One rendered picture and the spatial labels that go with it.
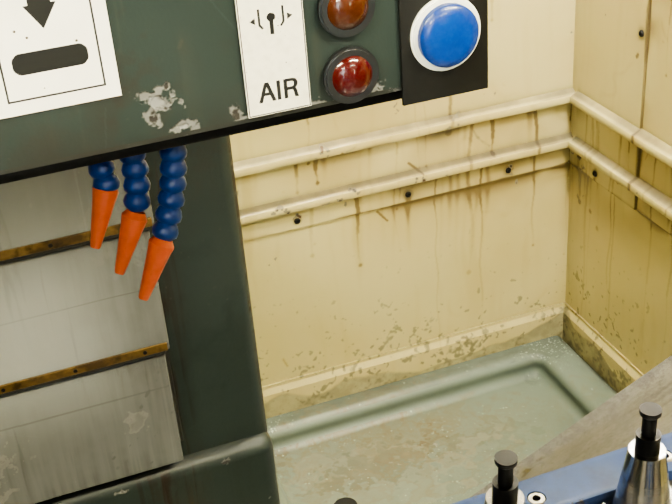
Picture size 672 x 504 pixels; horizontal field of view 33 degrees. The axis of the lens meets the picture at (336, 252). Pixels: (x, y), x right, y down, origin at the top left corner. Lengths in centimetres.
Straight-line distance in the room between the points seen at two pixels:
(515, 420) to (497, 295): 22
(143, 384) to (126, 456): 10
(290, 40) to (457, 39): 8
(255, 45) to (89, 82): 7
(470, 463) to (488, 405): 16
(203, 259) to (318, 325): 58
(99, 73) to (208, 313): 89
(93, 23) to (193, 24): 4
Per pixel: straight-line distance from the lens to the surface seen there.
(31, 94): 49
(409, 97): 54
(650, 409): 79
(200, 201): 129
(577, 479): 88
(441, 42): 53
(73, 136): 50
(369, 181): 177
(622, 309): 192
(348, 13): 51
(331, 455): 190
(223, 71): 50
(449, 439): 192
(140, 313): 129
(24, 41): 48
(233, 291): 136
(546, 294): 206
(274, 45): 50
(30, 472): 140
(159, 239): 72
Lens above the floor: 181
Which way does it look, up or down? 30 degrees down
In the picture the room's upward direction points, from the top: 5 degrees counter-clockwise
